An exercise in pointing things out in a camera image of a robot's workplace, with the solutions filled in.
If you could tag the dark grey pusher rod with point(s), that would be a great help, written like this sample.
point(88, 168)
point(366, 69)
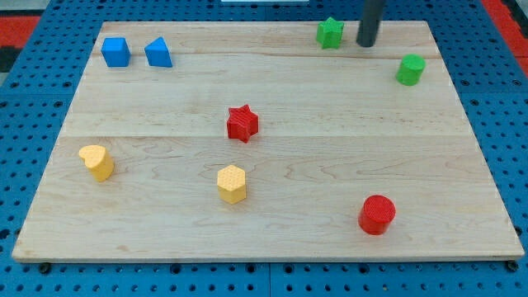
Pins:
point(370, 23)

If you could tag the green star block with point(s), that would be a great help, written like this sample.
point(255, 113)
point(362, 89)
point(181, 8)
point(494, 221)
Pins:
point(329, 33)

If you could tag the red star block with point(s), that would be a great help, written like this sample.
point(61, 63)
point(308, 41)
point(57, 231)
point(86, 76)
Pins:
point(242, 123)

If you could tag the green cylinder block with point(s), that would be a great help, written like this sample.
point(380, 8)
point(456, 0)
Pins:
point(410, 69)

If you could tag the red cylinder block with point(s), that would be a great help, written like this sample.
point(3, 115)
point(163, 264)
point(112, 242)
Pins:
point(376, 214)

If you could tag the blue triangle block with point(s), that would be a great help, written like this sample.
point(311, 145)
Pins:
point(158, 54)

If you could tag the yellow hexagon block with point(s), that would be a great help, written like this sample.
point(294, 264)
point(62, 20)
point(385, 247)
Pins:
point(231, 183)

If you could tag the wooden board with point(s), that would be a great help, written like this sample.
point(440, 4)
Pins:
point(335, 127)

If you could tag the blue cube block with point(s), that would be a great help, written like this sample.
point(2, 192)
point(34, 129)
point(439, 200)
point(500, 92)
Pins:
point(115, 52)

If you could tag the yellow heart block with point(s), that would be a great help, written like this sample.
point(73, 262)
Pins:
point(98, 161)

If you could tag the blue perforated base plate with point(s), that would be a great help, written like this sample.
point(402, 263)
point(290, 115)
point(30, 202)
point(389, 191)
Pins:
point(46, 70)

